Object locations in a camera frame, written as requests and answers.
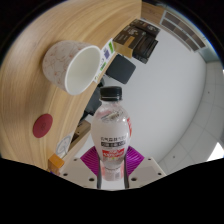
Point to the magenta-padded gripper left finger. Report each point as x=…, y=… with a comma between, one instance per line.
x=78, y=170

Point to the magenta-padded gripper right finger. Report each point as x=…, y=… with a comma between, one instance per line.
x=146, y=170

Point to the clear black-capped drink bottle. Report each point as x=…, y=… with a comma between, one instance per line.
x=111, y=133

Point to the wooden side desk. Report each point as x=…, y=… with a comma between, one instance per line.
x=81, y=130

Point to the flat round red coaster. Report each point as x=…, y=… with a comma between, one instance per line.
x=42, y=125

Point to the rectangular ceiling light panel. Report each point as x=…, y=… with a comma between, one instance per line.
x=217, y=151

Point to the black office chair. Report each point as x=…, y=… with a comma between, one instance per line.
x=120, y=69

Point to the white patterned cup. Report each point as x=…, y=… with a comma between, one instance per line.
x=58, y=65

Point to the dark box with kraft side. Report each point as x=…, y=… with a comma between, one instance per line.
x=124, y=45

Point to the dark brown cardboard box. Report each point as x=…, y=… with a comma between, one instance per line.
x=145, y=27

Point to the wooden glass-door cabinet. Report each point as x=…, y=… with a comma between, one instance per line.
x=183, y=30

